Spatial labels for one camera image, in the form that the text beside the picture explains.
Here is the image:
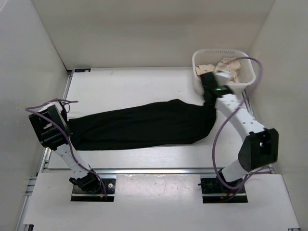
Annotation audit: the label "black trousers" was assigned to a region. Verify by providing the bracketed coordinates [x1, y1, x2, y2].
[68, 99, 217, 151]

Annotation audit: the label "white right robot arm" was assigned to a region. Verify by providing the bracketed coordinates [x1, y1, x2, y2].
[200, 72, 279, 193]

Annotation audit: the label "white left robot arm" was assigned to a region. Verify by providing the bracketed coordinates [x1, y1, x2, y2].
[26, 99, 102, 193]

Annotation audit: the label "beige trousers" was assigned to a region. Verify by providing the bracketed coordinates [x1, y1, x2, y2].
[195, 57, 241, 82]

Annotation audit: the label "white plastic laundry basket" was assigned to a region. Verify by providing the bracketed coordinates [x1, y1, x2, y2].
[192, 49, 256, 95]

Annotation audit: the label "dark label sticker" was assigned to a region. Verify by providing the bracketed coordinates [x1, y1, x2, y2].
[74, 68, 91, 73]

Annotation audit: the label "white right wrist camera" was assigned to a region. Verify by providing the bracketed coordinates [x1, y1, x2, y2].
[215, 71, 232, 85]

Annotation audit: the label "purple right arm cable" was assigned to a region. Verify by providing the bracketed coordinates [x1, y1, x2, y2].
[212, 56, 263, 200]

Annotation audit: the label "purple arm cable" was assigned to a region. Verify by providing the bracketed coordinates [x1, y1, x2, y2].
[25, 97, 109, 200]
[212, 56, 263, 200]

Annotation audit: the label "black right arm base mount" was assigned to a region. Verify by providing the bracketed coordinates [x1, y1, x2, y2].
[198, 178, 248, 204]

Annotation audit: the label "aluminium table edge rail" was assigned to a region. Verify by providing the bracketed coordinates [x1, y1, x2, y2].
[95, 168, 216, 178]

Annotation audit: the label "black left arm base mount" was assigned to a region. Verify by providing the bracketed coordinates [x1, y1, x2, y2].
[69, 173, 116, 202]

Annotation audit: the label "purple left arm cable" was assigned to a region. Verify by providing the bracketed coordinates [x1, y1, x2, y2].
[25, 97, 109, 200]

